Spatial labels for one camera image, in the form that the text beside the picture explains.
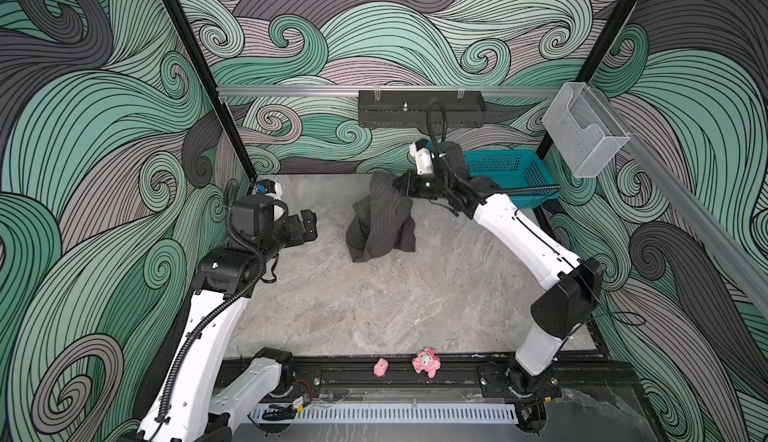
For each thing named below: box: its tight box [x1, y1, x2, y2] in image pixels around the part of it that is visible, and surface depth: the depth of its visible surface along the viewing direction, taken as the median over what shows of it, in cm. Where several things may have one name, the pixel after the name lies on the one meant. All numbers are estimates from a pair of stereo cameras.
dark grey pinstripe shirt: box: [345, 171, 416, 263], surface depth 80 cm
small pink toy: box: [373, 357, 389, 378], surface depth 75 cm
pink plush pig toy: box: [412, 346, 441, 379], surface depth 74 cm
